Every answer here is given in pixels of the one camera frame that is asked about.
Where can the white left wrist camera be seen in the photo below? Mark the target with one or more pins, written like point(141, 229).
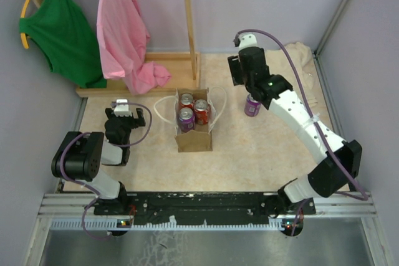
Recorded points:
point(121, 108)

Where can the red coke can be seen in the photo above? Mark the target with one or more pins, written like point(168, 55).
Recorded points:
point(186, 101)
point(202, 112)

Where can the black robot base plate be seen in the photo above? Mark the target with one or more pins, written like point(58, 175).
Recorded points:
point(197, 208)

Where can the green tank top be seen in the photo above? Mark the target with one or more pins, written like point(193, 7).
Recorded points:
point(62, 32)

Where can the canvas bag with rope handles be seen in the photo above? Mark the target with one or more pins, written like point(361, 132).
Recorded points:
point(199, 138)

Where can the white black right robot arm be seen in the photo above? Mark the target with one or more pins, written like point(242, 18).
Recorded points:
point(337, 160)

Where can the beige folded cloth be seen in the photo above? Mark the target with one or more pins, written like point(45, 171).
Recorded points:
point(301, 56)

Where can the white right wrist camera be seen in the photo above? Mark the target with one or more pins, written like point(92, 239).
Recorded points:
point(245, 40)

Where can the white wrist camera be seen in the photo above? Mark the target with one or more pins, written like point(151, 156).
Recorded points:
point(245, 40)
point(121, 108)

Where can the wooden clothes rack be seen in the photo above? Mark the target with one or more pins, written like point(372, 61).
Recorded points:
point(114, 50)

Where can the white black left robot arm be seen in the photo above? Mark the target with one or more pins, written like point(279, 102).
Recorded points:
point(81, 155)

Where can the purple Fanta soda can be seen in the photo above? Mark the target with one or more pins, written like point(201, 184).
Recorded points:
point(252, 107)

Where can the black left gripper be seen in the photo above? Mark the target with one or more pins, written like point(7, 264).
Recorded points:
point(137, 122)

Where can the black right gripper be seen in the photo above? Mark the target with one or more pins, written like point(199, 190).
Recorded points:
point(235, 67)

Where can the pink t-shirt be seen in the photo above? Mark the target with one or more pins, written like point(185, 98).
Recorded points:
point(123, 38)

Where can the aluminium frame rail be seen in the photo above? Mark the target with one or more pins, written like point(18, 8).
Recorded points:
point(75, 211)

